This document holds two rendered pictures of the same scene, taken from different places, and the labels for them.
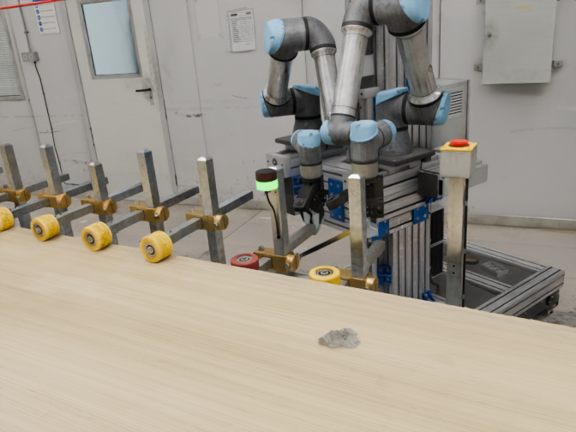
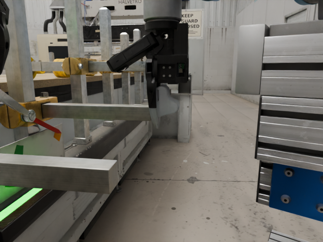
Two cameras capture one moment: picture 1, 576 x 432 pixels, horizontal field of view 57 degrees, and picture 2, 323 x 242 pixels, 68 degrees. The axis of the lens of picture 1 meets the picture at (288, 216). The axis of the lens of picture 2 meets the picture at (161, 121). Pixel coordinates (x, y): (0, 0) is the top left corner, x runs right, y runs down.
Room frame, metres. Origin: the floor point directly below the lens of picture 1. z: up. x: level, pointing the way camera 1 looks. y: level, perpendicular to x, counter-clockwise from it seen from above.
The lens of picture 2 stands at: (1.55, -0.56, 0.94)
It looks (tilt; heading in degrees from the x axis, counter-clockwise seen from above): 12 degrees down; 68
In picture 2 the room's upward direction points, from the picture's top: straight up
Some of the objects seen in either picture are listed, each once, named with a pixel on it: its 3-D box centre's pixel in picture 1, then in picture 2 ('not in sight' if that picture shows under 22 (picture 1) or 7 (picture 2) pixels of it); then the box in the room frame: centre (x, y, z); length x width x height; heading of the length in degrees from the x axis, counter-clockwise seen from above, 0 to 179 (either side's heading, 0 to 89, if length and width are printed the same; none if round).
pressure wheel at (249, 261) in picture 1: (246, 275); not in sight; (1.37, 0.13, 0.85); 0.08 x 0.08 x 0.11
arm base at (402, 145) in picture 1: (392, 138); not in sight; (1.94, -0.41, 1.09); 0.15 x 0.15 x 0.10
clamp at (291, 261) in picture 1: (276, 260); (30, 111); (1.48, 0.05, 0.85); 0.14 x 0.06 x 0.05; 59
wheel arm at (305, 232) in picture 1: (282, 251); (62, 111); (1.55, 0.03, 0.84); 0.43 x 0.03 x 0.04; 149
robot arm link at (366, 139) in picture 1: (364, 141); not in sight; (1.45, -0.23, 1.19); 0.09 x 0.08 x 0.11; 145
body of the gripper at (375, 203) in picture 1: (368, 196); not in sight; (1.45, -0.23, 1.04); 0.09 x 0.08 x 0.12; 79
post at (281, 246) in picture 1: (281, 243); (21, 87); (1.47, 0.03, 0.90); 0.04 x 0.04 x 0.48; 59
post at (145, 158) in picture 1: (155, 217); (107, 70); (1.73, 0.45, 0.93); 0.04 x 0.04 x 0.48; 59
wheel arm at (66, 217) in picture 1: (101, 202); not in sight; (1.90, 0.69, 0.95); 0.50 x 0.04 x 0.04; 149
